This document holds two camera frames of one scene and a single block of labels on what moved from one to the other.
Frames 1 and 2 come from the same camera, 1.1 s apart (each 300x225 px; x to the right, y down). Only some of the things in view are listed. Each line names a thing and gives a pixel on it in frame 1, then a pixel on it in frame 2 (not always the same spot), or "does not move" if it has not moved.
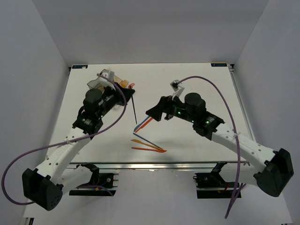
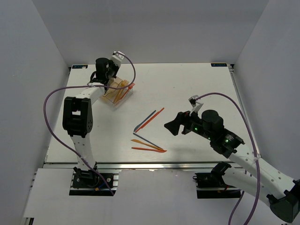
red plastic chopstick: [148, 121] does not move
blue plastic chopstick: [146, 140] does not move
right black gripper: [164, 106] to [182, 119]
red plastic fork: [131, 86] does not move
